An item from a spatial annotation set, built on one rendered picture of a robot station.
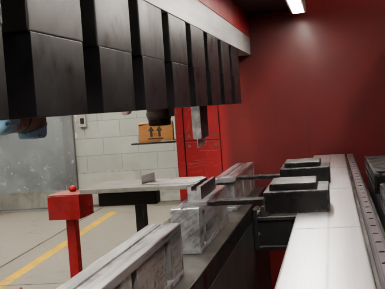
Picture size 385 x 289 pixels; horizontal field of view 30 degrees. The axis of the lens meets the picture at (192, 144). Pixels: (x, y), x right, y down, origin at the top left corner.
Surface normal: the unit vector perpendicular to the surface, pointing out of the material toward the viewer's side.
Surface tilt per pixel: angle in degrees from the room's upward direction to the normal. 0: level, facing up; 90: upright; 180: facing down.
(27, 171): 90
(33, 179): 90
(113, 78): 90
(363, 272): 0
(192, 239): 90
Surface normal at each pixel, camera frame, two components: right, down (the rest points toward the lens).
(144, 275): 0.98, -0.06
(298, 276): -0.07, -1.00
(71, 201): -0.19, 0.07
